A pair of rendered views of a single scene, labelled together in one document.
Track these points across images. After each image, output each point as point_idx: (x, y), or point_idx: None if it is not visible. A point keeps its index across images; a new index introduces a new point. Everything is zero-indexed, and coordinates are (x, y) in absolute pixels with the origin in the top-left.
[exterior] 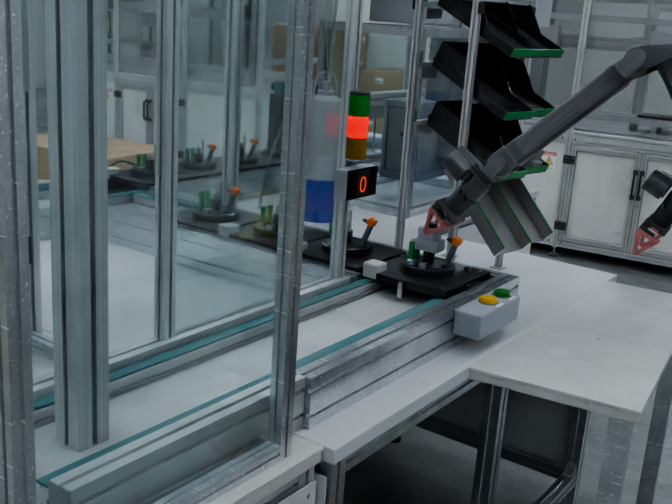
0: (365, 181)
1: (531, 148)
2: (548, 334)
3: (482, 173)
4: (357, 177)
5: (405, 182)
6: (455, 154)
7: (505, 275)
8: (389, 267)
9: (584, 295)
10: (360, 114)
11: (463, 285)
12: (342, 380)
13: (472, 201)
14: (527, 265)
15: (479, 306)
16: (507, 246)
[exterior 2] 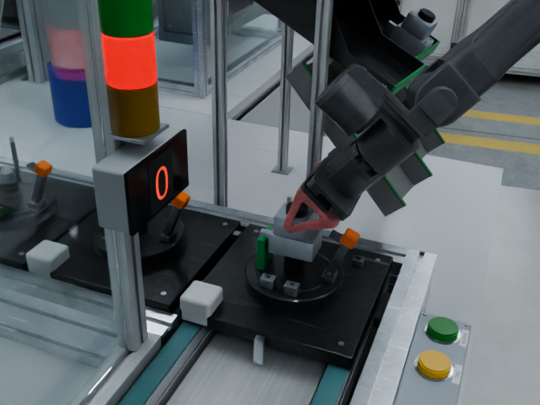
0: (165, 174)
1: (505, 62)
2: (505, 361)
3: (402, 119)
4: (148, 177)
5: (222, 102)
6: (345, 85)
7: (415, 256)
8: (226, 287)
9: (492, 228)
10: (132, 31)
11: (369, 317)
12: None
13: (382, 173)
14: None
15: (427, 392)
16: (397, 189)
